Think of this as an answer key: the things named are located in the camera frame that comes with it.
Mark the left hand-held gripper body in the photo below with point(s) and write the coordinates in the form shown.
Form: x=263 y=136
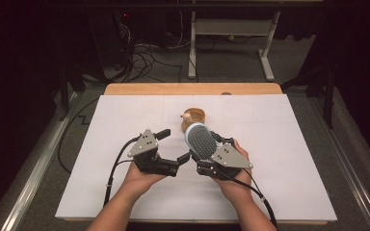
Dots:
x=145 y=144

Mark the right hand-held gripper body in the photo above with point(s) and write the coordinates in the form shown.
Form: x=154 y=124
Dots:
x=229 y=159

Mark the yellow bag-shaped holder with bear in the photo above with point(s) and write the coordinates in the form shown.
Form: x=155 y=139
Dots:
x=197 y=114

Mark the person's right hand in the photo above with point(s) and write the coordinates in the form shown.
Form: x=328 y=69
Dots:
x=234 y=186

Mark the person's left hand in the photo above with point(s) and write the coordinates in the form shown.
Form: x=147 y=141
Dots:
x=138 y=181

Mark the white table cover sheet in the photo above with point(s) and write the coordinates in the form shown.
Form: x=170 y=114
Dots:
x=269 y=166

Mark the black stand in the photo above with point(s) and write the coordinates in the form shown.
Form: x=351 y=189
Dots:
x=324 y=86
x=69 y=86

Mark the black computer tower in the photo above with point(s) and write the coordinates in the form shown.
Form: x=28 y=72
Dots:
x=109 y=38

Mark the aluminium floor rail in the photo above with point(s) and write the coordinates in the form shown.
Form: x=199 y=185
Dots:
x=35 y=173
x=350 y=166

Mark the white metal stand frame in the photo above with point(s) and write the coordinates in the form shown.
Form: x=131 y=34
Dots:
x=234 y=27

